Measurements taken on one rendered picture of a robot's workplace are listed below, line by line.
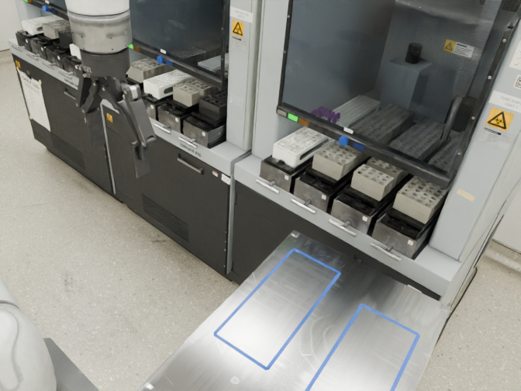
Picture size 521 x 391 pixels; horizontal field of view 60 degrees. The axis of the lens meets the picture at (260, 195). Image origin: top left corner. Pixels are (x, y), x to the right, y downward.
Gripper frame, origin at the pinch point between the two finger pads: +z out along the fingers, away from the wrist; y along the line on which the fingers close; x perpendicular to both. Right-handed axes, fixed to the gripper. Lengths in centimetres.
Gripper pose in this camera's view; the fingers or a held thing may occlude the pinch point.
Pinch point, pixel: (119, 153)
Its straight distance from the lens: 88.0
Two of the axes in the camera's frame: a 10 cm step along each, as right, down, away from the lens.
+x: 6.4, -4.3, 6.4
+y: 7.6, 4.3, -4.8
